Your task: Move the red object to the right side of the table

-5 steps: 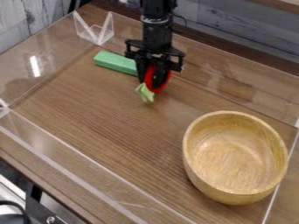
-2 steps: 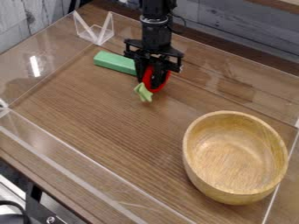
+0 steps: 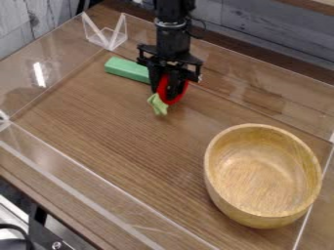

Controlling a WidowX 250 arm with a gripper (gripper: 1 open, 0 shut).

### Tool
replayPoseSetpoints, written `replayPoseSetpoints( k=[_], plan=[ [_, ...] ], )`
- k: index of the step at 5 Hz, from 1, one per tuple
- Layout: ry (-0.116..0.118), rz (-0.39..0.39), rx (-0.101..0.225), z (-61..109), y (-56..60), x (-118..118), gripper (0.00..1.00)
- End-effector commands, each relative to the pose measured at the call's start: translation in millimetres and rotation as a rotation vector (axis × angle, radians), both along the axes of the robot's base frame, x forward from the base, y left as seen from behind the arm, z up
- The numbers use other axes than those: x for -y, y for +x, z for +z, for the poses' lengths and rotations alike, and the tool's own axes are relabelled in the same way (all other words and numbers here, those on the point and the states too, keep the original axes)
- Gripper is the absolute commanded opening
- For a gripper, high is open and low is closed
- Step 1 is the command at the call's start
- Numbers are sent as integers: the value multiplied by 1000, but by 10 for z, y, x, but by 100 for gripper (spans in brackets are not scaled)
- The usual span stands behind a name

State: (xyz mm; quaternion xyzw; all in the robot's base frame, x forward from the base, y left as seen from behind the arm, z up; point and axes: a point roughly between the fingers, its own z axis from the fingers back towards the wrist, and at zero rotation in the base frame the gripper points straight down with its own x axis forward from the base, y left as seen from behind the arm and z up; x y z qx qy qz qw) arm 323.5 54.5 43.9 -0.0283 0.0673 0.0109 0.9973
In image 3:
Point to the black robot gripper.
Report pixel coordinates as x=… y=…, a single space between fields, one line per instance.
x=183 y=67

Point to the red plush strawberry toy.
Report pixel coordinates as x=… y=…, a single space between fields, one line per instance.
x=166 y=96

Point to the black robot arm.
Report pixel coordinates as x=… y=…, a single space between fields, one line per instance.
x=174 y=27

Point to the green rectangular foam block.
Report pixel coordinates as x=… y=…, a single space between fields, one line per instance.
x=127 y=69

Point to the wooden bowl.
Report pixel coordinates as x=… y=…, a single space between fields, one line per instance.
x=262 y=175

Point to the clear acrylic corner bracket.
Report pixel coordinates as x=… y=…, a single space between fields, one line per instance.
x=106 y=37

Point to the clear acrylic tray wall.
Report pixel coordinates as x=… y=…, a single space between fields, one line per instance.
x=116 y=171

